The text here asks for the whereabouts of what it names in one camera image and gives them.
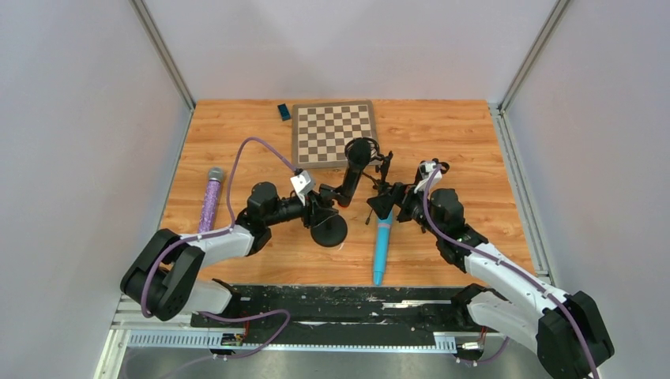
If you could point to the purple glitter microphone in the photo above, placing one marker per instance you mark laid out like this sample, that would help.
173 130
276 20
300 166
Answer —
216 177

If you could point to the chessboard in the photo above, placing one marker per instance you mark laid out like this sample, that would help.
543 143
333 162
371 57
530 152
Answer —
321 131

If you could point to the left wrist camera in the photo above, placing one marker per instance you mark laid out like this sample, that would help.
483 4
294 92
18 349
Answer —
302 183

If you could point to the blue toy brick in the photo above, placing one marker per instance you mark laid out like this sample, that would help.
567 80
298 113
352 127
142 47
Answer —
284 112

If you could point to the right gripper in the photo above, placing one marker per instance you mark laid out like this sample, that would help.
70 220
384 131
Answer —
397 196

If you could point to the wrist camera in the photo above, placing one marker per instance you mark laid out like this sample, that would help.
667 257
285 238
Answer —
429 174
302 183

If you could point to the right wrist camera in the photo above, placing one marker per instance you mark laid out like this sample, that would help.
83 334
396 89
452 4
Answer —
429 174

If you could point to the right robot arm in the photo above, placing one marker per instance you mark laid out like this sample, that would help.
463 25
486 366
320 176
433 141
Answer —
565 331

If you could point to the black round-base mic stand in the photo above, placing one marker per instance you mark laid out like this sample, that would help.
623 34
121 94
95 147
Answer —
331 233

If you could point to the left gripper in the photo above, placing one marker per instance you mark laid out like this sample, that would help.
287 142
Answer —
318 207

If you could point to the blue microphone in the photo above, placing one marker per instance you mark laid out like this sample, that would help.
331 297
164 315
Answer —
382 241

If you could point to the black microphone orange end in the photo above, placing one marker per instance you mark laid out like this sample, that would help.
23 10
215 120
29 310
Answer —
358 154

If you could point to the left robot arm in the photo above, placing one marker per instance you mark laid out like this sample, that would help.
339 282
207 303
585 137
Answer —
163 279

